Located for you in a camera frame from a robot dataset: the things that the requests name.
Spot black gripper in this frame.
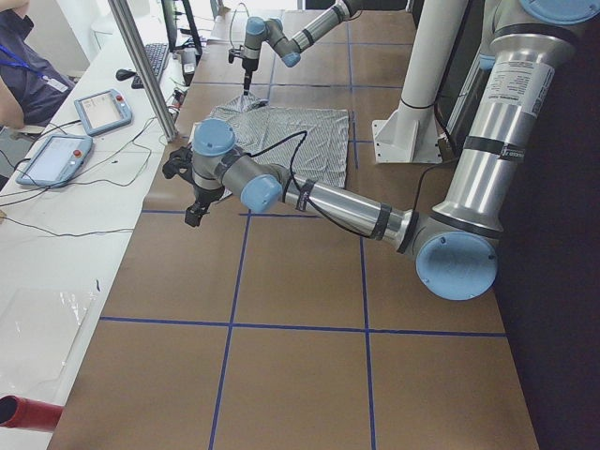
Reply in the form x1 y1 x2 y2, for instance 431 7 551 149
242 58 258 94
185 187 221 226

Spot navy white striped polo shirt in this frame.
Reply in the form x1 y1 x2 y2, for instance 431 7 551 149
209 94 349 188

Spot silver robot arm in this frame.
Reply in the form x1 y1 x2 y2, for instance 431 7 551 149
228 0 364 96
162 1 599 301

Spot black computer keyboard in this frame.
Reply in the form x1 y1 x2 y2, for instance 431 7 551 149
144 43 170 83

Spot black monitor stand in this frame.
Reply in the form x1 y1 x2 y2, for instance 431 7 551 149
160 0 203 57

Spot black computer mouse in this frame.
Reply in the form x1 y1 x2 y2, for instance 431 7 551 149
115 68 137 82

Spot far blue teach pendant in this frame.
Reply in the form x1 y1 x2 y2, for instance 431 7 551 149
74 89 132 137

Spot blue teach pendant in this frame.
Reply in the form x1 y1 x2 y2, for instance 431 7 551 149
16 134 93 188
74 89 132 137

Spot near blue teach pendant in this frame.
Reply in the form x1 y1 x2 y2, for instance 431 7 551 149
16 134 93 188

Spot seated person dark shirt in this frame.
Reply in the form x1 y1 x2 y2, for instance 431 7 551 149
1 1 75 129

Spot clear plastic bag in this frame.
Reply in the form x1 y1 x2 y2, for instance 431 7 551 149
1 289 97 402

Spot red cylinder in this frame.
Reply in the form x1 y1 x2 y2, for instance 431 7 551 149
1 395 63 432

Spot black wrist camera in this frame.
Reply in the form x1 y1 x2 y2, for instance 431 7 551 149
228 46 244 64
162 146 193 183

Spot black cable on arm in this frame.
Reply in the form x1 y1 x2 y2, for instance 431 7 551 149
233 129 376 240

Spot aluminium frame post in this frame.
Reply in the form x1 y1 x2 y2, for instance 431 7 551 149
108 0 178 143

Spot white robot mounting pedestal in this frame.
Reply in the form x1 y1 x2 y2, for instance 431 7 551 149
371 0 473 164

